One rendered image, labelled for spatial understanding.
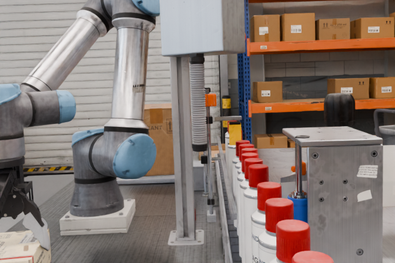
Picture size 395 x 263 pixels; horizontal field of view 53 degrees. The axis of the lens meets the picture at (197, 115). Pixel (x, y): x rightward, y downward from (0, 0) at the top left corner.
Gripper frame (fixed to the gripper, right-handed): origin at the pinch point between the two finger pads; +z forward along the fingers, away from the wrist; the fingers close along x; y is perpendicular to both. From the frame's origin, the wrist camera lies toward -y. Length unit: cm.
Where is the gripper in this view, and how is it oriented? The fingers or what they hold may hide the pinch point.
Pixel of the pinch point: (10, 256)
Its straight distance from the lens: 95.4
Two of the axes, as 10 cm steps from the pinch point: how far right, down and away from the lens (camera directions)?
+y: -1.5, -0.9, 9.9
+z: 0.4, 9.9, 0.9
